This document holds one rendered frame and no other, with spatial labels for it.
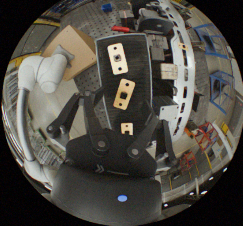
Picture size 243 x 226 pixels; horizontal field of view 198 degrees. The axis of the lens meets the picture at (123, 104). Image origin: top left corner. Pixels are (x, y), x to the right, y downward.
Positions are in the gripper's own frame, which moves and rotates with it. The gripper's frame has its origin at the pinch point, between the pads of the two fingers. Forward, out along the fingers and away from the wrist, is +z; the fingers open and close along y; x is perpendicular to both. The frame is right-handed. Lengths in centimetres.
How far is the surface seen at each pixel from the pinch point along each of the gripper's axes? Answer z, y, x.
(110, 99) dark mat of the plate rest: 4.1, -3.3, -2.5
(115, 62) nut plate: 3.8, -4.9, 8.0
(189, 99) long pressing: 20.2, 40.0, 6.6
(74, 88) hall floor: 120, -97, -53
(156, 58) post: 10.4, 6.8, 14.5
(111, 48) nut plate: 3.8, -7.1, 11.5
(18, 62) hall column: 54, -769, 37
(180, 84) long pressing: 20.2, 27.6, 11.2
